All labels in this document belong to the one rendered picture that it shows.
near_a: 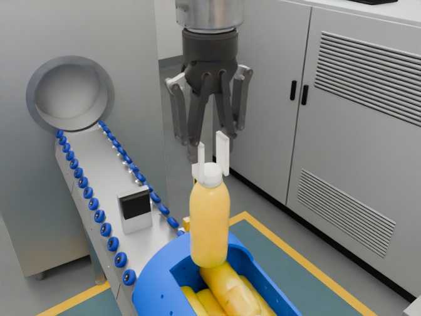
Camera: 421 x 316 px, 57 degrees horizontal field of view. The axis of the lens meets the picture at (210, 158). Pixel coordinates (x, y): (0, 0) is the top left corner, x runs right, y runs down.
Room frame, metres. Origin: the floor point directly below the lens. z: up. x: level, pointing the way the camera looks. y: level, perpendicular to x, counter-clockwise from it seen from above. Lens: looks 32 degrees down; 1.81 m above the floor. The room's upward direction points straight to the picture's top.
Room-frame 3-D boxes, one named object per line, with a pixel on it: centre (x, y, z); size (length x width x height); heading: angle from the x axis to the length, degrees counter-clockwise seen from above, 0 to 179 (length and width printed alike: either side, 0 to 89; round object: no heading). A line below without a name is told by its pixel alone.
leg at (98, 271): (1.55, 0.65, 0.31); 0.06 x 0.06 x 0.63; 29
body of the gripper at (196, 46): (0.53, 0.00, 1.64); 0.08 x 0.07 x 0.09; 119
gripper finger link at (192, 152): (0.50, 0.04, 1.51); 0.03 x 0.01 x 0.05; 119
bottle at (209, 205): (0.53, 0.00, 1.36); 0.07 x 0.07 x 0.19
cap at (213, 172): (0.52, 0.00, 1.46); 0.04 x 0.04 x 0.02
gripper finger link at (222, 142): (0.53, -0.02, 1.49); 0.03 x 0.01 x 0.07; 29
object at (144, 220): (0.97, 0.24, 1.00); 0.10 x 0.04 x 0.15; 119
